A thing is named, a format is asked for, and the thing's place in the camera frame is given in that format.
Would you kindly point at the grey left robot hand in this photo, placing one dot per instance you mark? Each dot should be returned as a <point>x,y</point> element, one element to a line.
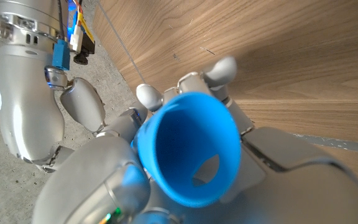
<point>291,180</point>

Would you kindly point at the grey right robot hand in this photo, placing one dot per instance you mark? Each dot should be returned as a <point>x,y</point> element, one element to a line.
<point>26,109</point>

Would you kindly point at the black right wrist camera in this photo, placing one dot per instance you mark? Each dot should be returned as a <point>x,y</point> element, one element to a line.
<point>85,49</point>

